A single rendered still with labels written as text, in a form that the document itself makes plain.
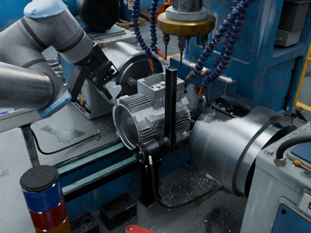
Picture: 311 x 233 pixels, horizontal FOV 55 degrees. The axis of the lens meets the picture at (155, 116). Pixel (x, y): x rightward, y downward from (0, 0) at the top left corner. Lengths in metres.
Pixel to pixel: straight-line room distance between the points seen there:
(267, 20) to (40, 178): 0.78
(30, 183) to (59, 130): 0.90
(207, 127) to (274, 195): 0.24
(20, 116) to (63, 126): 0.43
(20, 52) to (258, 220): 0.68
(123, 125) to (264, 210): 0.55
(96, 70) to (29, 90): 0.30
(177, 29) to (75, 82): 0.33
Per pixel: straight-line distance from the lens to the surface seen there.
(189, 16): 0.91
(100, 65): 0.89
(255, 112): 0.80
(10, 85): 0.57
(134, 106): 0.92
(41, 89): 0.67
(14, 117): 1.03
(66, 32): 0.79
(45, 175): 0.53
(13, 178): 1.21
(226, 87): 1.00
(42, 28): 0.78
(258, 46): 1.04
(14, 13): 6.44
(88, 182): 0.92
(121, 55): 1.18
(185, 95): 1.15
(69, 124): 1.44
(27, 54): 0.78
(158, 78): 1.03
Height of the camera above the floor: 1.55
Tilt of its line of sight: 31 degrees down
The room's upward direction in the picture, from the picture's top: straight up
